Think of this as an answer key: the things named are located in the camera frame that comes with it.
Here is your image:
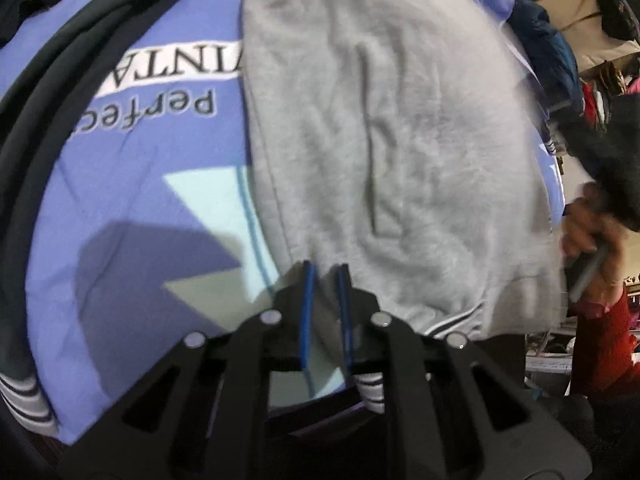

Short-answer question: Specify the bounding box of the dark blue clothing heap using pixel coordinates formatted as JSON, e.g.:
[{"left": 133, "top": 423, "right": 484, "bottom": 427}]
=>
[{"left": 500, "top": 0, "right": 583, "bottom": 111}]

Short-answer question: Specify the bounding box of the red hanging cloth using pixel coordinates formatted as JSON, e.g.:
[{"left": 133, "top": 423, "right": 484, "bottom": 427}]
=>
[{"left": 580, "top": 80, "right": 613, "bottom": 128}]

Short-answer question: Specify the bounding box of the black bag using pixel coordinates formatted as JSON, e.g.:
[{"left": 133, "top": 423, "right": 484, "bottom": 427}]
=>
[{"left": 590, "top": 0, "right": 640, "bottom": 41}]

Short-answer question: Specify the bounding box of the blue printed bed sheet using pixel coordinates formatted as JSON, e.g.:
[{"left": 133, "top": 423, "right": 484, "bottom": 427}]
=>
[{"left": 0, "top": 0, "right": 568, "bottom": 446}]

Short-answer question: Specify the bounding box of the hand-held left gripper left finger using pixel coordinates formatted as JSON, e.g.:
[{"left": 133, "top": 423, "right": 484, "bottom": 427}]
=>
[{"left": 55, "top": 260, "right": 318, "bottom": 480}]

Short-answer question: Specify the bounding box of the person's right hand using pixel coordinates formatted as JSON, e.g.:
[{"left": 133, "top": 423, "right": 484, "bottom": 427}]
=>
[{"left": 560, "top": 182, "right": 631, "bottom": 318}]

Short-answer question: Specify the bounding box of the large cardboard box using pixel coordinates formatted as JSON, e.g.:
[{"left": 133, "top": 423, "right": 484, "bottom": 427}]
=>
[{"left": 537, "top": 0, "right": 640, "bottom": 78}]

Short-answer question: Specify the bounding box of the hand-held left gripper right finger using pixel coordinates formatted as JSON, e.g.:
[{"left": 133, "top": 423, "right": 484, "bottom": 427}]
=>
[{"left": 334, "top": 262, "right": 593, "bottom": 480}]

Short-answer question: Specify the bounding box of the grey sweatshirt with striped hem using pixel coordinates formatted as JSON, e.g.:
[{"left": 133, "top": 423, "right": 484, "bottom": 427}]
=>
[{"left": 240, "top": 0, "right": 568, "bottom": 413}]

